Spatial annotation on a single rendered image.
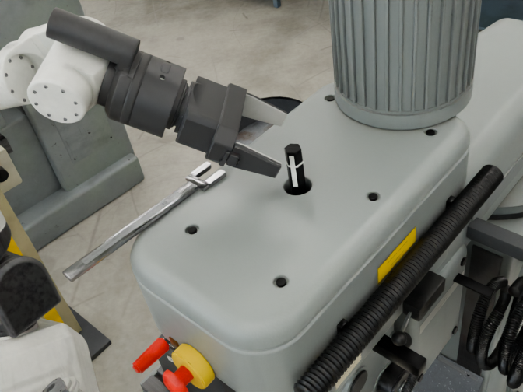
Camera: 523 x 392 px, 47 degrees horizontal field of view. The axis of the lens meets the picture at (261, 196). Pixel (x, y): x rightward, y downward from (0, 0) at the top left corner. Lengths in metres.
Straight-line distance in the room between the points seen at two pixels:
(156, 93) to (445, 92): 0.39
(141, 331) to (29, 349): 2.14
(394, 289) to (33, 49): 0.53
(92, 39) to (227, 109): 0.17
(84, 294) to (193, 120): 2.78
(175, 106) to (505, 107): 0.64
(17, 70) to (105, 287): 2.68
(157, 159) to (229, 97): 3.40
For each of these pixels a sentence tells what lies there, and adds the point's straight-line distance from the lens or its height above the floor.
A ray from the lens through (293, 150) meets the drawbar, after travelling 0.73.
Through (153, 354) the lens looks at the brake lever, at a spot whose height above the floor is 1.71.
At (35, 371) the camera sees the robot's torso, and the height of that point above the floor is 1.64.
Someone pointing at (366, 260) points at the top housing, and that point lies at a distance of 0.72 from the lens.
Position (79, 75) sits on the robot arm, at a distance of 0.69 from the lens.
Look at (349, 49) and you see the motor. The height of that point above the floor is 2.00.
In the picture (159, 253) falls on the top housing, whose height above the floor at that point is 1.89.
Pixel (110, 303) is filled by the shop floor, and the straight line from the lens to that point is 3.31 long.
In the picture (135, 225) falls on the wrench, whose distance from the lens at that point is 0.77.
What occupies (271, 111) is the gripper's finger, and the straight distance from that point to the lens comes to 0.78.
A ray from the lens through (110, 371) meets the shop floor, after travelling 3.06.
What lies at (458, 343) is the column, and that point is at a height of 1.16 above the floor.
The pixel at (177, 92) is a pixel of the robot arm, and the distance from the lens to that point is 0.69.
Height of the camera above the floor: 2.40
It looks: 41 degrees down
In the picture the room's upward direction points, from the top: 11 degrees counter-clockwise
